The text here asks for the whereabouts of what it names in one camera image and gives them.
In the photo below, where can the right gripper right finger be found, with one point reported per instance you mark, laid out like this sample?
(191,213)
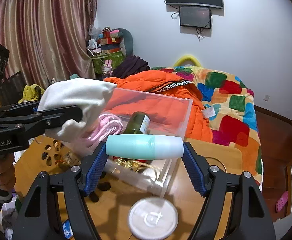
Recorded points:
(249,217)

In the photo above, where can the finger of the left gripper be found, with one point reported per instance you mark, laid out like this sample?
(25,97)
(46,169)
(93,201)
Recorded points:
(52,118)
(20,111)

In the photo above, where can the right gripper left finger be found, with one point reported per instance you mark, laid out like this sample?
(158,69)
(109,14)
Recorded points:
(51,196)

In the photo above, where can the white cloth pouch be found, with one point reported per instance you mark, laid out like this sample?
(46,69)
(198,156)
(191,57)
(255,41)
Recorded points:
(90,95)

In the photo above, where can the teal and white bottle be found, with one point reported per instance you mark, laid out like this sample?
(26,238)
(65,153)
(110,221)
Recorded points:
(144,146)

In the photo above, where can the red velvet pouch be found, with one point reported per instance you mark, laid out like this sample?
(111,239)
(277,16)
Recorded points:
(128,162)

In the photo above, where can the person's left hand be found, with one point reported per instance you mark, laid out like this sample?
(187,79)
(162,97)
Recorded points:
(7,172)

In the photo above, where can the yellow-green cloth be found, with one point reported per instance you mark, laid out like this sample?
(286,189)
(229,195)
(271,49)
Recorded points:
(32,93)

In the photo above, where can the small blue packet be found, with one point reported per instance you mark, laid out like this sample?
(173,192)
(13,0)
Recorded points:
(67,230)

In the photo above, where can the teal dinosaur plush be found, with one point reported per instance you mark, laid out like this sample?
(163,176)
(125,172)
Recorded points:
(74,76)

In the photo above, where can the white round jar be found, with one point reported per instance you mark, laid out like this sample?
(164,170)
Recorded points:
(152,218)

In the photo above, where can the pink croc shoe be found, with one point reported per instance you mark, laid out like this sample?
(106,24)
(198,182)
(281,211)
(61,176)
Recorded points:
(281,202)

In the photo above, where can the colourful patchwork blanket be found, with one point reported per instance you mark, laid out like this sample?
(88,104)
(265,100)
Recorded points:
(234,123)

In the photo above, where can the pink striped curtain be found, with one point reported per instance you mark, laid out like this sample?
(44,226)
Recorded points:
(47,39)

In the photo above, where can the green storage box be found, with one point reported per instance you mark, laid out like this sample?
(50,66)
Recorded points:
(116,59)

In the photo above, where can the pink bunny figure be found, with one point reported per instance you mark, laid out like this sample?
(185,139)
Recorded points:
(107,68)

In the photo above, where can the orange down jacket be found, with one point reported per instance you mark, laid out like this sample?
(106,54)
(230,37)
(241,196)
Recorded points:
(160,95)

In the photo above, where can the dark purple garment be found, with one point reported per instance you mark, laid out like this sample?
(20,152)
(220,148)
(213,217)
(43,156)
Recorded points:
(130,66)

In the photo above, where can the grey plush cushion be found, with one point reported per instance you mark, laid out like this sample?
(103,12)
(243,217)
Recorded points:
(126,44)

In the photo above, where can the small black wall monitor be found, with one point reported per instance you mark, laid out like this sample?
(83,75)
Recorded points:
(195,16)

